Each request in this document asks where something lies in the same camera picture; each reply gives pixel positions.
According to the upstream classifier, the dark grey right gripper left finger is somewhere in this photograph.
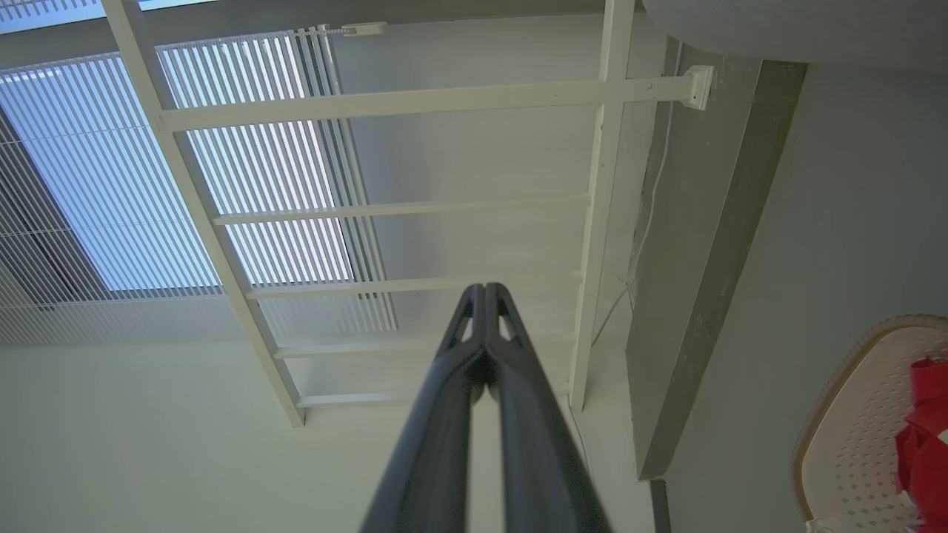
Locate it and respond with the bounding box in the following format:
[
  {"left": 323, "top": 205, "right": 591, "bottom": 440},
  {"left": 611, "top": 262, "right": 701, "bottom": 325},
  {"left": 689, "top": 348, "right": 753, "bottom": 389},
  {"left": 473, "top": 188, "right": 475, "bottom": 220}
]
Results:
[{"left": 361, "top": 284, "right": 487, "bottom": 533}]

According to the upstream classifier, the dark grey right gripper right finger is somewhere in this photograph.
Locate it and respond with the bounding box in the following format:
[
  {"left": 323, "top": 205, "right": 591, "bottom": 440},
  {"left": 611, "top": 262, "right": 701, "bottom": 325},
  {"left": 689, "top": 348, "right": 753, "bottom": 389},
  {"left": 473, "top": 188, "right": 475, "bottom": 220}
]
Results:
[{"left": 484, "top": 283, "right": 612, "bottom": 533}]

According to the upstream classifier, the red and white jersey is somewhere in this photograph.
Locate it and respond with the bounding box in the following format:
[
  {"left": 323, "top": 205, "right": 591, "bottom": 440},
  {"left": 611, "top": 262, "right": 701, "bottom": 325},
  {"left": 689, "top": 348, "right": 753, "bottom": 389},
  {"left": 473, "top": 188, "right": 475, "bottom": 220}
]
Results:
[{"left": 894, "top": 357, "right": 948, "bottom": 531}]

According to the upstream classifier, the white plastic laundry basket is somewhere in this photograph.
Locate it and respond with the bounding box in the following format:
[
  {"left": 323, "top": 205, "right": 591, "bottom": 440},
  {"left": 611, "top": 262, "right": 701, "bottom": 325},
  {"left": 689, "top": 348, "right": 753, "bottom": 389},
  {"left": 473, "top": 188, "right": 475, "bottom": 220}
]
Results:
[{"left": 791, "top": 314, "right": 948, "bottom": 533}]

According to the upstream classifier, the white slatted window blind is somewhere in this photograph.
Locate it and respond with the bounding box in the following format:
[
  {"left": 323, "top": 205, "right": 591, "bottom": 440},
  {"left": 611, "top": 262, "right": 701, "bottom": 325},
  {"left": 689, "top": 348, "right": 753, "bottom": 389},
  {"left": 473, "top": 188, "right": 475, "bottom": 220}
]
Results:
[{"left": 0, "top": 28, "right": 398, "bottom": 346}]

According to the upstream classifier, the thin white wall cable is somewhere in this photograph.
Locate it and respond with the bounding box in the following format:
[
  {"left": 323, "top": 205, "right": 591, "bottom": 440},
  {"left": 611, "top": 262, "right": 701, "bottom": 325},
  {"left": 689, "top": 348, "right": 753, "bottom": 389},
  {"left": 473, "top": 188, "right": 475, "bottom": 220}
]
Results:
[{"left": 591, "top": 43, "right": 684, "bottom": 349}]

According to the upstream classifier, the white ladder-like frame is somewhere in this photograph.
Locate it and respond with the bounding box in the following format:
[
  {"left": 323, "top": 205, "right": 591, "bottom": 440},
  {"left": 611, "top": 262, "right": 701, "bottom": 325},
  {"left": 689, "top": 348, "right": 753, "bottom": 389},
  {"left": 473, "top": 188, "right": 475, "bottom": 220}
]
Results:
[{"left": 100, "top": 0, "right": 716, "bottom": 429}]

